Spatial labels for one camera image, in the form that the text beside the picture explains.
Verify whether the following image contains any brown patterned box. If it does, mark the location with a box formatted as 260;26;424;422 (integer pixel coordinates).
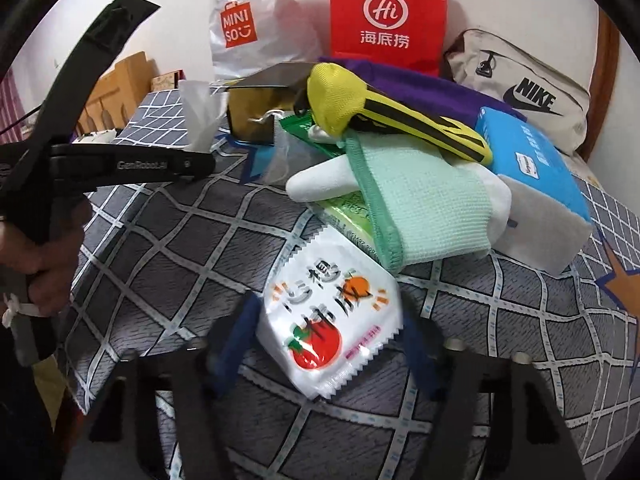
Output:
151;70;186;92

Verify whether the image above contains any mint green knit glove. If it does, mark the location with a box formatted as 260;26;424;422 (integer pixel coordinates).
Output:
285;131;512;274

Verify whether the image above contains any person left hand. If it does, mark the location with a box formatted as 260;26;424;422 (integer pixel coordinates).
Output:
1;195;92;316

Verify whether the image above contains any wooden door frame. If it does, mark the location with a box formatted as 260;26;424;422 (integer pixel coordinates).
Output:
578;8;620;160

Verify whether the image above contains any purple fleece blanket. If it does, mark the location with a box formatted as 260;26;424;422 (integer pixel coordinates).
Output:
320;56;527;127

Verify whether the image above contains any beige nike bag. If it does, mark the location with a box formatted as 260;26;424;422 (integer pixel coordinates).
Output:
445;28;590;155

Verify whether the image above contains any white tomato tissue packet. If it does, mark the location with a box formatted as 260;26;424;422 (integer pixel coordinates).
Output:
256;226;404;400

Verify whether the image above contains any red haidilao paper bag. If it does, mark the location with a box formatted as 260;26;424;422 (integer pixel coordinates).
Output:
330;0;448;76

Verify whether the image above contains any light green tissue packet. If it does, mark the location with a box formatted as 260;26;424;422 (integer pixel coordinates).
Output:
307;192;378;260

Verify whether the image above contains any blue tissue pack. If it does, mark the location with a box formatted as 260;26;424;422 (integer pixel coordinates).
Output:
475;107;591;222

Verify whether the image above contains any yellow black adidas sock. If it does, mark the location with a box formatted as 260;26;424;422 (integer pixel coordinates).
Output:
305;63;494;166

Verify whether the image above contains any green wet wipe packet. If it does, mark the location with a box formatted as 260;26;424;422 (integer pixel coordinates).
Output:
280;112;345;158

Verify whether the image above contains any grey checked bed sheet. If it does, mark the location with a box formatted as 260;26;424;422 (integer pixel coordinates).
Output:
55;86;640;480

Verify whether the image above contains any white miniso plastic bag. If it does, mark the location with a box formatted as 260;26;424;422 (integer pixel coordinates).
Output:
208;0;321;80

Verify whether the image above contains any dark green tea tin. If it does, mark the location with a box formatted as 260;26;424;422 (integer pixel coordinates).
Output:
226;62;314;144

